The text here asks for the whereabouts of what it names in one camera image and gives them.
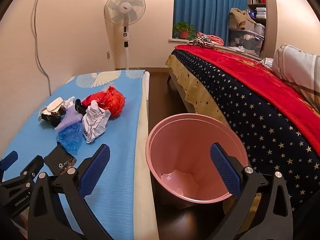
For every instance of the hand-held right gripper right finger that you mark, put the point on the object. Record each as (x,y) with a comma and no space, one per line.
(225,172)

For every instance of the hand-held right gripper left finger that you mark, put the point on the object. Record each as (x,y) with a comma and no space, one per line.
(96,171)

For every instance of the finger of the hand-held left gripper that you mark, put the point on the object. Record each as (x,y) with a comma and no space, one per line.
(33,164)
(8,158)

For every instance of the black pouch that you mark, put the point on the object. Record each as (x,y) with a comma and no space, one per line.
(58,158)

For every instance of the blue plastic bag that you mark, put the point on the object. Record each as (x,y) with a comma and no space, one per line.
(71,138)

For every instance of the pink plastic bin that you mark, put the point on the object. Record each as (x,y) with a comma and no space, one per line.
(187,150)

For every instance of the white printed bag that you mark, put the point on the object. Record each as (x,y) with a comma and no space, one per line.
(96,122)

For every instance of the black-gold patterned cloth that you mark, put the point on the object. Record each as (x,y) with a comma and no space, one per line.
(51,118)

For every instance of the white paper carton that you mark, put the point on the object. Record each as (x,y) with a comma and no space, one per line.
(53,105)

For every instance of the small black cloth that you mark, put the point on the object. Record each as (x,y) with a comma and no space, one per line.
(80,106)

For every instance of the orange-red plastic bag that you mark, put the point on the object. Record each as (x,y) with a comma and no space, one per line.
(115,102)

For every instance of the blue feather-print mat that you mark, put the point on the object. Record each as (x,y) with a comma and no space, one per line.
(112,135)

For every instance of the navy star-print blanket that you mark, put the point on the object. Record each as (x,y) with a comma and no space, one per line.
(262,135)

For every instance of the white folding table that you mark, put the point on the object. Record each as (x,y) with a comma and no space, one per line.
(143,135)

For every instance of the yellow star-print bed sheet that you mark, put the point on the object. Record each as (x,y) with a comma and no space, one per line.
(192,85)

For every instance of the red floral blanket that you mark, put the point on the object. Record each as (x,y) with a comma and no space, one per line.
(250,80)

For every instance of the white-blue crumpled cloth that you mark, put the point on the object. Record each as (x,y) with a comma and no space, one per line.
(267,63)

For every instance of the plaid pillow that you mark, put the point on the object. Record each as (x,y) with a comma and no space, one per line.
(297,70)

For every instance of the striped black-white cloth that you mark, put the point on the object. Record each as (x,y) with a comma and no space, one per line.
(201,42)

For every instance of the large clear storage box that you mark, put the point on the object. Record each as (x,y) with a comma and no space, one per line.
(246,41)

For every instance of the pink cloth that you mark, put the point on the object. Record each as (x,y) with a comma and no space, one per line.
(215,39)

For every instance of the white window sill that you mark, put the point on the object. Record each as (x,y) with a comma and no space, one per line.
(177,41)

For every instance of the small clear storage box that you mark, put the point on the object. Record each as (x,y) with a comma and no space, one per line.
(260,30)

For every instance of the potted green plant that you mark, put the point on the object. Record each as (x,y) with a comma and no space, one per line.
(184,30)

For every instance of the wooden bookshelf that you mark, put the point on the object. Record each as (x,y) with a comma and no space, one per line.
(268,25)

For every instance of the brown coat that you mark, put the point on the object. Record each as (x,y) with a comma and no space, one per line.
(241,17)

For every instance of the blue printed pack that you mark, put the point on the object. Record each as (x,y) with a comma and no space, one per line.
(251,13)

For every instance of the stack of white towels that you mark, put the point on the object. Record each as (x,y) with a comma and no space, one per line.
(261,12)

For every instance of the blue curtain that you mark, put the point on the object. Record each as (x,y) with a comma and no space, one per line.
(207,7)

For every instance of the white wall socket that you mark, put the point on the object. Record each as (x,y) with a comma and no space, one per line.
(109,55)

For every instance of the white pedestal fan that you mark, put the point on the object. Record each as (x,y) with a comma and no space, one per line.
(125,6)

